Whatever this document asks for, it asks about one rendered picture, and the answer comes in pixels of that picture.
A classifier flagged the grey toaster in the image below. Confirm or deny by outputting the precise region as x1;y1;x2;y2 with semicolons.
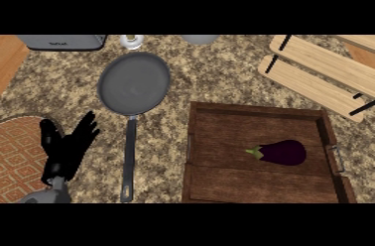
14;34;107;53

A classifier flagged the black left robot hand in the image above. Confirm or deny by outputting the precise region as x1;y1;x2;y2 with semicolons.
38;110;101;186

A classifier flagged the orange patterned placemat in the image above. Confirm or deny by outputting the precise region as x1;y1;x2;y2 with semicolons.
0;115;64;204

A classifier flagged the small white shaker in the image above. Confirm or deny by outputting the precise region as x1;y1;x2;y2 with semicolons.
118;34;146;51

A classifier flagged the brown wooden tray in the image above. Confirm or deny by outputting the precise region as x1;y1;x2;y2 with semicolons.
180;101;358;204

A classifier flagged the grey frying pan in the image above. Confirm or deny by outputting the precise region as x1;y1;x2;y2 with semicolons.
94;51;172;203

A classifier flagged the grey round container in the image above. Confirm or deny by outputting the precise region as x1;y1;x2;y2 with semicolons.
180;34;221;46

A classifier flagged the purple eggplant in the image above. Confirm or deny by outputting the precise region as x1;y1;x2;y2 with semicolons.
245;139;307;167

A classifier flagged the pale wooden tiered shelf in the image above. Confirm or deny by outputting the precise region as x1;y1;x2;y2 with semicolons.
256;34;375;123

